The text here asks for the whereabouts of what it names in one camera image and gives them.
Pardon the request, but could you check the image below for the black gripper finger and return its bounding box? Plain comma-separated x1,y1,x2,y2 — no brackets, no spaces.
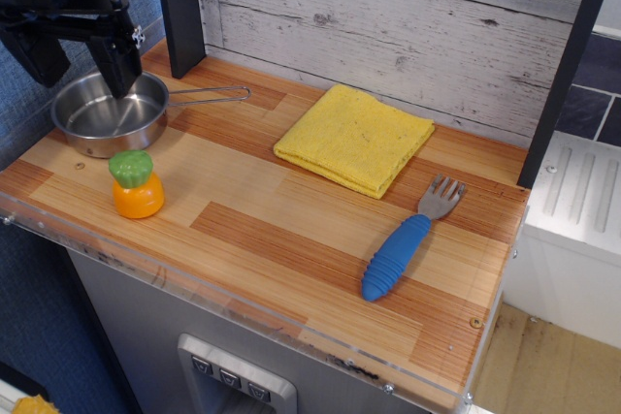
1,25,71,88
86,38,142,98

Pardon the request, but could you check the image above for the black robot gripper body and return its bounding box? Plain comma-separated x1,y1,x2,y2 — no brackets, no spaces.
1,0,144,51

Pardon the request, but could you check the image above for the orange bottle with green cap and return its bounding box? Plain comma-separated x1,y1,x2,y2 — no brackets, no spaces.
108,150,165,219

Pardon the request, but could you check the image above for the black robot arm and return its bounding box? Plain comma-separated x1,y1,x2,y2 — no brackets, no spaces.
1,0,144,98

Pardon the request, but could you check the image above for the folded yellow cloth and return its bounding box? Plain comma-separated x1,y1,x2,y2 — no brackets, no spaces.
274,84,435,199

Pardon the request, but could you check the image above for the small steel pan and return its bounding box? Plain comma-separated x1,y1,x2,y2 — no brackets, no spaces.
49,69,252,160

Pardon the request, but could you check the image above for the silver dispenser panel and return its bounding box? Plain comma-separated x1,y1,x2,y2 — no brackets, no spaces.
178,334,298,413

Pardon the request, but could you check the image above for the yellow object bottom left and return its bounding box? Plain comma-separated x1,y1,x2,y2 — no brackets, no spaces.
11,396,60,414

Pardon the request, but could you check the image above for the white ribbed cabinet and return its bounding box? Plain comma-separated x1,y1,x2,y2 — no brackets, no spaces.
504,132,620,347

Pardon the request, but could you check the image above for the black vertical post left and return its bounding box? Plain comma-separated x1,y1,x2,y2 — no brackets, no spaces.
160,0,206,79

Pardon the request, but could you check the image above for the black vertical post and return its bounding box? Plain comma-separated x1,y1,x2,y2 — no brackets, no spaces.
160,0,206,79
517,0,604,189

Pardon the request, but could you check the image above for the fork with blue handle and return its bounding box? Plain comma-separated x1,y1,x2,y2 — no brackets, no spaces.
361,174,467,302

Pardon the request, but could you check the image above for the black vertical post right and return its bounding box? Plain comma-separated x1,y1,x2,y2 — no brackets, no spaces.
517,0,604,189

